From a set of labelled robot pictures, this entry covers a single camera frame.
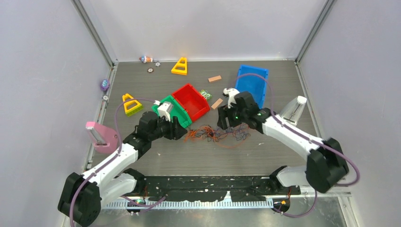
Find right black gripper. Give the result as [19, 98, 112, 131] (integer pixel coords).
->
[218, 102, 248, 130]

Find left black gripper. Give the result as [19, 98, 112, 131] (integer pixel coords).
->
[149, 113, 187, 141]

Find orange wire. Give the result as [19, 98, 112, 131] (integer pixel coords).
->
[183, 124, 248, 149]

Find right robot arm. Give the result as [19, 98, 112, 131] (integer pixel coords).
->
[217, 88, 349, 194]

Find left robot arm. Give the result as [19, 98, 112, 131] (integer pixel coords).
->
[57, 112, 188, 227]

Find green plastic bin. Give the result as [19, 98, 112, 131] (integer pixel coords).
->
[152, 95, 192, 126]

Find wooden block near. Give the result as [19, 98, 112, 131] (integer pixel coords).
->
[211, 98, 223, 110]

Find wooden block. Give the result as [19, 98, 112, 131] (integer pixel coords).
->
[208, 75, 222, 83]
[211, 98, 223, 110]

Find red plastic bin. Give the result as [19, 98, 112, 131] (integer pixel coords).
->
[172, 83, 210, 122]

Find green small toy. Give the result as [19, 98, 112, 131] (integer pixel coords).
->
[199, 89, 212, 100]

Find wooden block far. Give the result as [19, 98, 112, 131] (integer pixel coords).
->
[208, 75, 222, 83]

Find blue plastic bin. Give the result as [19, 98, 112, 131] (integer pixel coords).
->
[235, 64, 269, 109]

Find yellow triangle block near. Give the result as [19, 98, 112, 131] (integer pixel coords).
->
[122, 93, 143, 117]

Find yellow triangle block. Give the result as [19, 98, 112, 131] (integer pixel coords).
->
[171, 57, 188, 76]
[122, 93, 143, 117]

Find yellow triangle block far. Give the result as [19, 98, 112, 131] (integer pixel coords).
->
[171, 57, 188, 76]

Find white tape dispenser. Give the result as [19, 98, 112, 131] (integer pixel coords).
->
[279, 96, 307, 126]

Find pink tape dispenser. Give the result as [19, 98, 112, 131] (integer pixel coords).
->
[86, 122, 118, 154]

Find small figurine toy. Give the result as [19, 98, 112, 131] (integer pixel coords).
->
[139, 55, 154, 63]

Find purple round toy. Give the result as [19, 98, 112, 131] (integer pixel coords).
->
[100, 79, 110, 92]

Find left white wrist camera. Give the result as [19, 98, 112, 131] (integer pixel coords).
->
[154, 100, 174, 122]

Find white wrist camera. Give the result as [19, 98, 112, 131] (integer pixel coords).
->
[154, 100, 174, 122]
[223, 88, 240, 109]

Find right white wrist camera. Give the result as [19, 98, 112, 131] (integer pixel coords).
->
[223, 88, 240, 109]

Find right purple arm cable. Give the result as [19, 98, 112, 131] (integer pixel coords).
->
[233, 73, 361, 218]

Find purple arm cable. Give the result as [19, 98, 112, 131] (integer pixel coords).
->
[233, 73, 361, 218]
[69, 98, 166, 227]

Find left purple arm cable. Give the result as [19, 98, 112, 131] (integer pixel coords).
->
[69, 98, 166, 227]

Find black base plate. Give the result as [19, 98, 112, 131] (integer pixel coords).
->
[126, 175, 301, 202]

